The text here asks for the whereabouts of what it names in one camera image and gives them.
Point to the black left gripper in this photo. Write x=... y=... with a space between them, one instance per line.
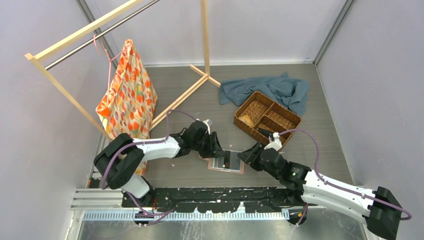
x=214 y=149

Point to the orange credit card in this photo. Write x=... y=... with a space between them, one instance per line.
x=247 y=120

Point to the woven wicker divided basket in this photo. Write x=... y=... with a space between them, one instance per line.
x=267 y=114

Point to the orange floral hanging garment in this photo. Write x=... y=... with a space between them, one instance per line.
x=128 y=106

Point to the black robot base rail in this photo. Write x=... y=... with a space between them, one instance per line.
x=266 y=199

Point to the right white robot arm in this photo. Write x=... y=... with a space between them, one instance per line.
x=378 y=209

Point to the blue-grey crumpled cloth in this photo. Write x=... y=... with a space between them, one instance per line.
x=291 y=93

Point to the pink clothes hanger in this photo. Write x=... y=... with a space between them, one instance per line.
x=109 y=58

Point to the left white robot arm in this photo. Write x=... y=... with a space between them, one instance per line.
x=118 y=161

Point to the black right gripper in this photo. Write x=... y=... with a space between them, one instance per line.
x=248 y=155

